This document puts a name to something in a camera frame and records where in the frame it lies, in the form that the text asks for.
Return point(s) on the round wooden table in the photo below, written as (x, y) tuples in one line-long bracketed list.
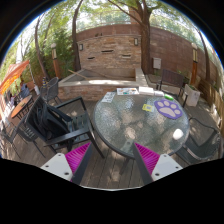
[(20, 106)]

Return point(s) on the thin leaning tree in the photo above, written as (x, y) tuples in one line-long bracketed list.
[(76, 43)]

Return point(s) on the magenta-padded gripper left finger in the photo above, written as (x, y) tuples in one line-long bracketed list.
[(55, 165)]

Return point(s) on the stone water basin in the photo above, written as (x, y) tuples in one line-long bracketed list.
[(100, 87)]

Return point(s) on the black metal armchair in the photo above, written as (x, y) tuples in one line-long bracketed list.
[(203, 146)]

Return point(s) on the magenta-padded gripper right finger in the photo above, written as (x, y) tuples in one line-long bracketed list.
[(166, 165)]

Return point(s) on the purple paw-print mouse pad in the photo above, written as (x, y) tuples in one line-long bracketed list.
[(168, 108)]

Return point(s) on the grey electrical box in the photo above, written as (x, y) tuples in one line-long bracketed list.
[(157, 63)]

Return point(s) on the brown slatted chair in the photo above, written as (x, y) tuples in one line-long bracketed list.
[(171, 78)]

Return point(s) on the black-and-white printed leaflet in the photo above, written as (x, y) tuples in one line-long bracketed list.
[(108, 97)]

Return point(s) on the large forked tree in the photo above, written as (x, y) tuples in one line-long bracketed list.
[(145, 50)]

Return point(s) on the white planter box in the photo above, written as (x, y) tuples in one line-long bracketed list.
[(191, 96)]

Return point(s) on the black mesh chair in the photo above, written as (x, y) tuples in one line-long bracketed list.
[(51, 88)]

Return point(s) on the small white book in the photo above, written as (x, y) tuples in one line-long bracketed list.
[(158, 93)]

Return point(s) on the yellow square card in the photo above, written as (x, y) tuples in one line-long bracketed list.
[(148, 107)]

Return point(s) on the thin tree by fence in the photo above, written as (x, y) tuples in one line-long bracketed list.
[(206, 60)]

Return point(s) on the wooden lamp post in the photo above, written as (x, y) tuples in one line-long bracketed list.
[(194, 63), (55, 63)]

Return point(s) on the black wall lamp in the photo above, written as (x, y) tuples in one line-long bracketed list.
[(81, 47), (136, 41)]

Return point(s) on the orange umbrella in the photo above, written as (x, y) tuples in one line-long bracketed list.
[(13, 75)]

